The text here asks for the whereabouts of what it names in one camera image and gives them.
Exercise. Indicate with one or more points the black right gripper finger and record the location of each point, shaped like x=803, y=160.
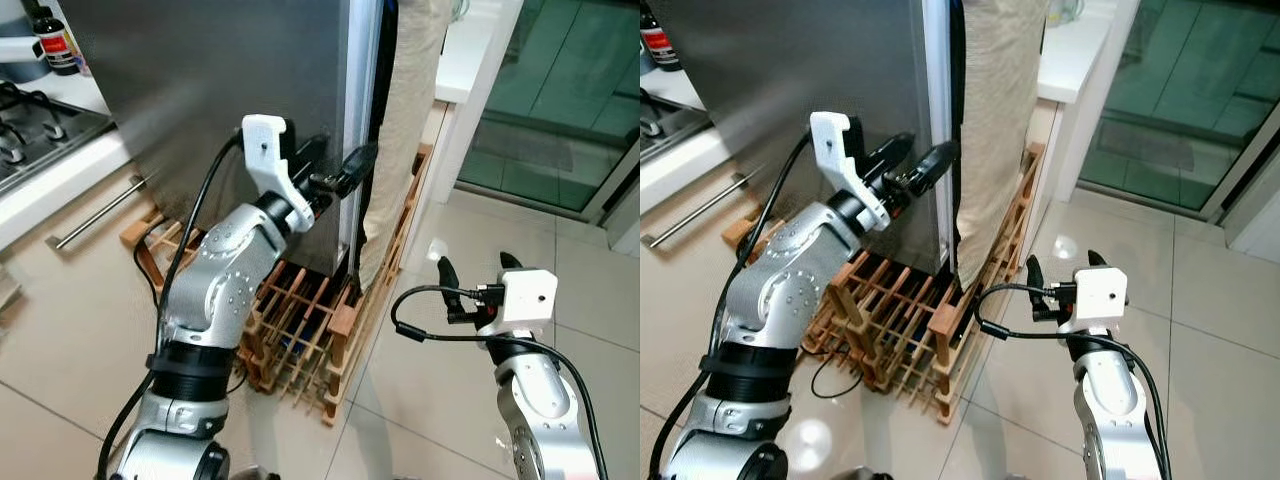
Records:
x=510, y=262
x=1034, y=274
x=1097, y=260
x=448, y=275

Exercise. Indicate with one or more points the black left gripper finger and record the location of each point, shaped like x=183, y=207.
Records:
x=312, y=153
x=358, y=168
x=934, y=168
x=890, y=153

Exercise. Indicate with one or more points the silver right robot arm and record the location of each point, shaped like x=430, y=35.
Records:
x=1105, y=400
x=540, y=400

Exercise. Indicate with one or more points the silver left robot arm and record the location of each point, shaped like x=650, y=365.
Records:
x=790, y=290
x=215, y=290

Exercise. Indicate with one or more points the beige woven cloth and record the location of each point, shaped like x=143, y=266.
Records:
x=410, y=100
x=1000, y=100

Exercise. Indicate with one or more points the wooden slatted rack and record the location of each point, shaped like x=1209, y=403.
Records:
x=945, y=320
x=345, y=320

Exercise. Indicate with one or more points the white counter unit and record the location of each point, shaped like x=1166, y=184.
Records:
x=1075, y=60
x=470, y=60

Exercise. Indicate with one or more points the clear glass mug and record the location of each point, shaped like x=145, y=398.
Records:
x=1065, y=12
x=460, y=10

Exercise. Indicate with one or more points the cream kitchen cabinet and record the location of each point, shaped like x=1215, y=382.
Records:
x=680, y=165
x=60, y=180

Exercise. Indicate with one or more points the black gas stove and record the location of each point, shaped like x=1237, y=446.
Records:
x=660, y=125
x=50, y=140

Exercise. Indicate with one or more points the dark bottle red label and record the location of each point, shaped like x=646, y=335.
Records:
x=55, y=45
x=660, y=45

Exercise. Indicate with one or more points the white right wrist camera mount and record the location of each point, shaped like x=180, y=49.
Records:
x=525, y=298
x=1098, y=295

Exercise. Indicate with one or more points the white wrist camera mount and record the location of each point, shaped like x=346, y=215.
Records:
x=830, y=145
x=1098, y=295
x=525, y=298
x=265, y=150

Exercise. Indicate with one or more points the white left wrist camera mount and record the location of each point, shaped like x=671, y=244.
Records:
x=830, y=145
x=265, y=150

